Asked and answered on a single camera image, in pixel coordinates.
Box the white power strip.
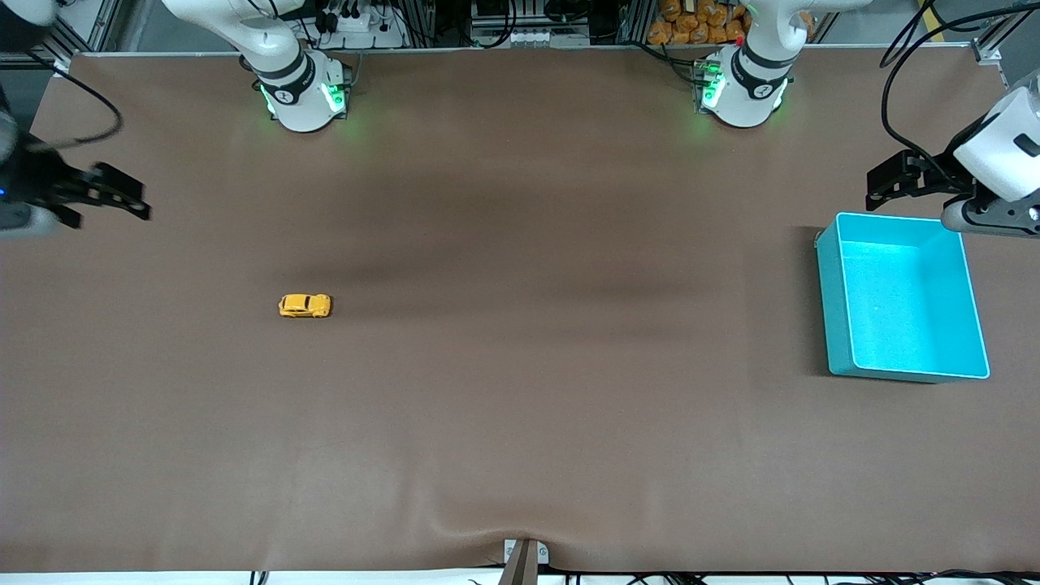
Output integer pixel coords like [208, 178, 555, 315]
[323, 0, 407, 50]

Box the aluminium frame post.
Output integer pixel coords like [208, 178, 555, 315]
[971, 32, 1026, 90]
[0, 0, 111, 78]

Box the orange toy pile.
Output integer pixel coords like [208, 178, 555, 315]
[648, 0, 815, 46]

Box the teal plastic bin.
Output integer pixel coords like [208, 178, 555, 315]
[815, 212, 991, 383]

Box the yellow beetle toy car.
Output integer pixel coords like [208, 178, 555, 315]
[279, 293, 332, 319]

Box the brown table mat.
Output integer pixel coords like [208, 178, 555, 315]
[0, 45, 1040, 574]

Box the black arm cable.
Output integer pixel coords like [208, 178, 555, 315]
[28, 49, 124, 151]
[882, 6, 1040, 188]

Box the white terminal strip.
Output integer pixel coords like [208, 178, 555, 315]
[470, 24, 592, 48]

